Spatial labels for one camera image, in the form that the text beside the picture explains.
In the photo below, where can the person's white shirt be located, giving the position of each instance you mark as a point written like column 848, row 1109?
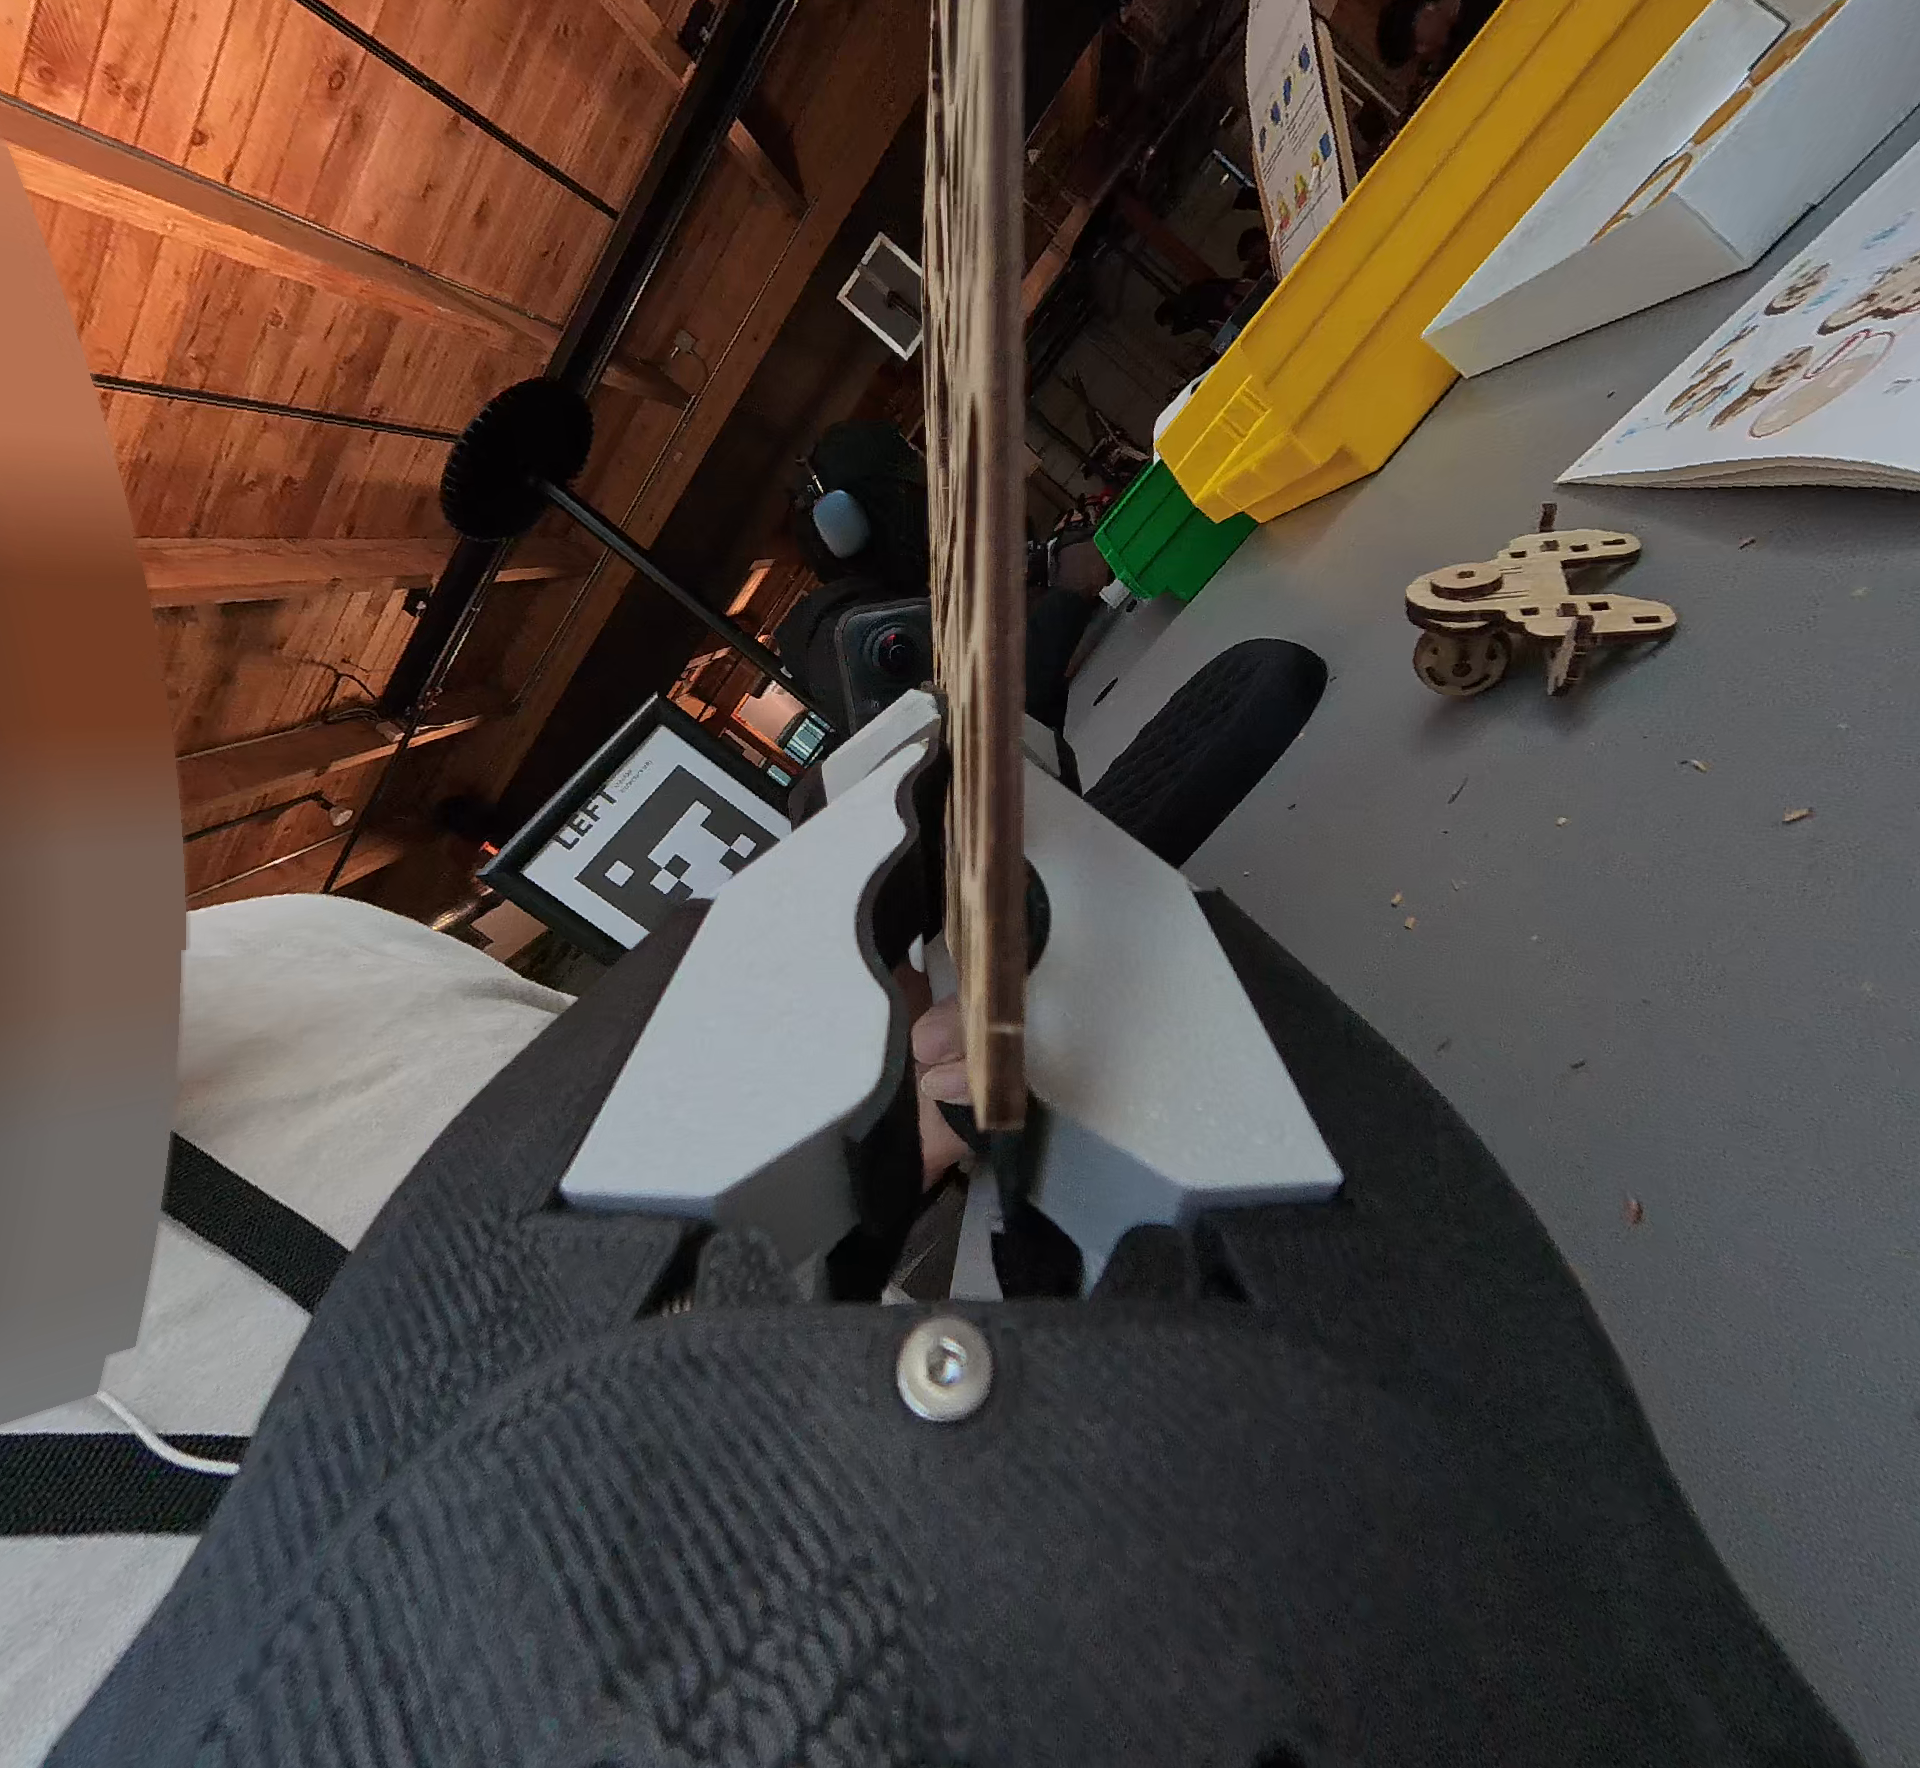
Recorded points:
column 330, row 1047

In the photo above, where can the white cardboard box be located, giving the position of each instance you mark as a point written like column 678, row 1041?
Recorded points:
column 1650, row 240

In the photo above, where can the white illustrated poster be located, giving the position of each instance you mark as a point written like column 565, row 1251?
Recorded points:
column 1289, row 74

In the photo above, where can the grey desk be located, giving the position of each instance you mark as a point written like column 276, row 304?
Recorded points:
column 1650, row 975

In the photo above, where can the green plastic bin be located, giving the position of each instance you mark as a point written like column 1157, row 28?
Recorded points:
column 1170, row 538

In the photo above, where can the small wooden wheeled assembly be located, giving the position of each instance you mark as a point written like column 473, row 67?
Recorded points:
column 1561, row 583

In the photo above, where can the wooden puzzle parts sheet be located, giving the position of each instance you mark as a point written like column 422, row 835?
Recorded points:
column 976, row 448

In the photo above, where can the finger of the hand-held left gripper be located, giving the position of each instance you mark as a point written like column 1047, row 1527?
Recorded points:
column 877, row 736

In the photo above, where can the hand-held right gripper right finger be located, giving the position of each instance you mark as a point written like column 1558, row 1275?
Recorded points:
column 1170, row 1047

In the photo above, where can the black round ceiling lamp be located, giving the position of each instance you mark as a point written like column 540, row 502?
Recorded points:
column 518, row 457

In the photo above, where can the person's left hand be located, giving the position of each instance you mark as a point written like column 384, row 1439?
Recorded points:
column 938, row 1047

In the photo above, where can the white square ceiling light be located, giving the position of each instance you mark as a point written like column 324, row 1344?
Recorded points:
column 886, row 292

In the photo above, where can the yellow plastic bin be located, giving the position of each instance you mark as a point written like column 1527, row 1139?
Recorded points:
column 1396, row 298

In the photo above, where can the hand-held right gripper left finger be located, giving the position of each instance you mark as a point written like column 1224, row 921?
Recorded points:
column 719, row 1047

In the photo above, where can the illustrated instruction booklet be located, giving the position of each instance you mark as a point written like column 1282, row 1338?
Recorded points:
column 1801, row 404

